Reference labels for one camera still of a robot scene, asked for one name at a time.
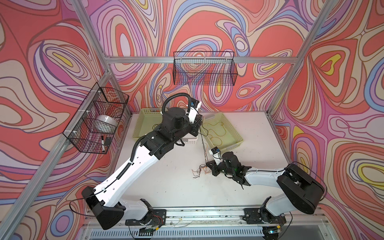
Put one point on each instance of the white plastic basket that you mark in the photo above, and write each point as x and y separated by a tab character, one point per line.
189	139

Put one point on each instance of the black wire basket wall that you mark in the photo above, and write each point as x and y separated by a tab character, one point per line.
99	116
204	68

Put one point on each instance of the black wire basket left wall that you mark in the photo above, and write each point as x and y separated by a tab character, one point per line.
99	116

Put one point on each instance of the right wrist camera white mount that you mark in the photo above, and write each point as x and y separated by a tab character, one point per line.
216	154

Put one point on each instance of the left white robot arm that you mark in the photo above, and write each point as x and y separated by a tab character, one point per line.
105	201

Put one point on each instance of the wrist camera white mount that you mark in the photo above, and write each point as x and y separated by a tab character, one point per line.
193	106
216	154

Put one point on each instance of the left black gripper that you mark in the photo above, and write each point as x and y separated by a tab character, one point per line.
195	125

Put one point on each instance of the green plastic basket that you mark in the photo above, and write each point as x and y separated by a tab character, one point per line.
219	132
148	119

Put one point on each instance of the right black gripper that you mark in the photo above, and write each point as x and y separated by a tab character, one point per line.
213	167

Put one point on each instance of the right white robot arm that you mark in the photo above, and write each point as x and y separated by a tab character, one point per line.
300	191

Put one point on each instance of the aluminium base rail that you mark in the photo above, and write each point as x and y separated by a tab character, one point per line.
230	216

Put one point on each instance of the right green plastic basket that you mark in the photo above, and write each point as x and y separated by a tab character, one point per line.
219	132

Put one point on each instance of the black wire basket back wall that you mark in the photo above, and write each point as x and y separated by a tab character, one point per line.
204	68

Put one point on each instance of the left green plastic basket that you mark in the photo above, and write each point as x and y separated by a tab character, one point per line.
148	119

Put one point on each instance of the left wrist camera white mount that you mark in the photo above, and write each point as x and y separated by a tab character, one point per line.
193	106

